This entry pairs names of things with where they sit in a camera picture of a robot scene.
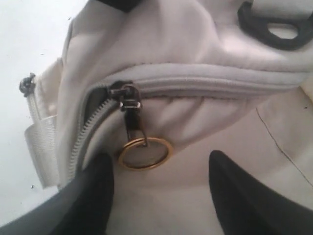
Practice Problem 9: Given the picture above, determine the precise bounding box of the cream fabric duffel bag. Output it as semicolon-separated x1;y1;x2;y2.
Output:
19;0;313;235

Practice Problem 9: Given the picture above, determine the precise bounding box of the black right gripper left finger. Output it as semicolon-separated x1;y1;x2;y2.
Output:
0;154;114;235

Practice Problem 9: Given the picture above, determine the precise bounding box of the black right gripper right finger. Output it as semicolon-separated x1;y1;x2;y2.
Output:
209;150;313;235

